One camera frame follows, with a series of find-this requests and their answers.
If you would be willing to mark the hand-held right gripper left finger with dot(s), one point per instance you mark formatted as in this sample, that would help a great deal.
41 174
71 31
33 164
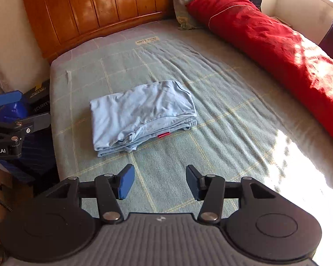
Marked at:
126 182

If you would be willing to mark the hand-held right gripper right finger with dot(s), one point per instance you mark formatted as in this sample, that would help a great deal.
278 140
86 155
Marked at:
193 183

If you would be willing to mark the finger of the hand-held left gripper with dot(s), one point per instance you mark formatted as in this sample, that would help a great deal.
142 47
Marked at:
5 97
36 122

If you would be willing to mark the light blue cartoon-print shirt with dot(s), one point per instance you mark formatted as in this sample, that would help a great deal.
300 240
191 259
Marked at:
138 116

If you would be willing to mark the blue plastic object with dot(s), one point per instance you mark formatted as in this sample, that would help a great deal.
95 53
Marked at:
15 112

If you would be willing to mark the black cardboard box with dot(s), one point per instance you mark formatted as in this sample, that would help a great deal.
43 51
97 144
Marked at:
40 97

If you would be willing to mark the dark blue cloth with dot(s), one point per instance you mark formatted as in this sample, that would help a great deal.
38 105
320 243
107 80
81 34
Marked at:
36 149

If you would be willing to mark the grey-green plaid bed sheet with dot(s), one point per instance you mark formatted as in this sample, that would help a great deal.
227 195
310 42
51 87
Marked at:
224 122

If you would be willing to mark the wooden headboard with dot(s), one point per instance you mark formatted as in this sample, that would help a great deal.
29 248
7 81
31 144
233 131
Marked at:
86 13

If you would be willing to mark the red quilt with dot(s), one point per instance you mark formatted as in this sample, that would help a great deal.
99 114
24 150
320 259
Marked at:
280 47

